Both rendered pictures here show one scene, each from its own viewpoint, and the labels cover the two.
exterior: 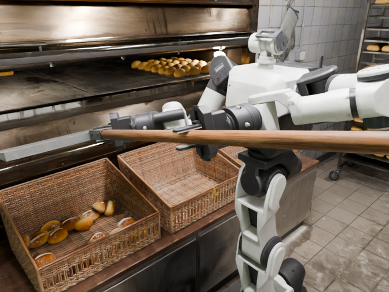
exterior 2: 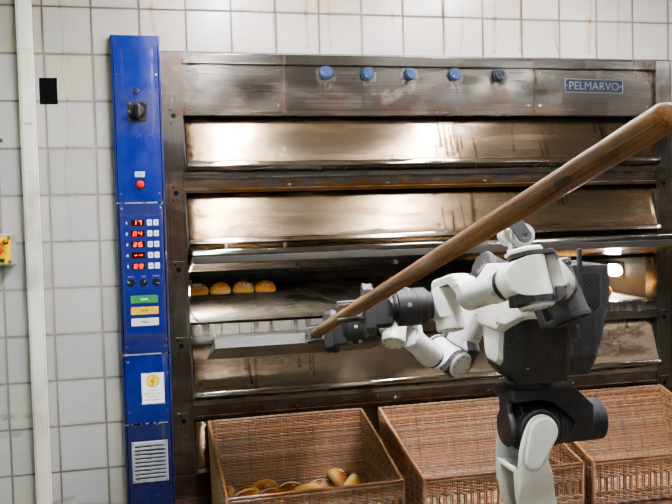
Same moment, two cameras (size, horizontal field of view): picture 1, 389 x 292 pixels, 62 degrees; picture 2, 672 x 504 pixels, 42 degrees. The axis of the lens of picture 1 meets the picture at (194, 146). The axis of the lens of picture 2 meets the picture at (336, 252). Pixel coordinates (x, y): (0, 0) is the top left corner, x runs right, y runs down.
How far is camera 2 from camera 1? 1.44 m
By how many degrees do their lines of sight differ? 34
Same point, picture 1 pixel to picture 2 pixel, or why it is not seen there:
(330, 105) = (479, 285)
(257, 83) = not seen: hidden behind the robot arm
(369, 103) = (503, 280)
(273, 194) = (529, 441)
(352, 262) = not seen: outside the picture
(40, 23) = (293, 216)
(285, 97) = (452, 279)
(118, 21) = (396, 213)
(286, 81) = not seen: hidden behind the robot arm
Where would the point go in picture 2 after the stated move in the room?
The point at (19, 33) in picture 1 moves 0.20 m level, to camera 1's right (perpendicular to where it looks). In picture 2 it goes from (267, 228) to (318, 228)
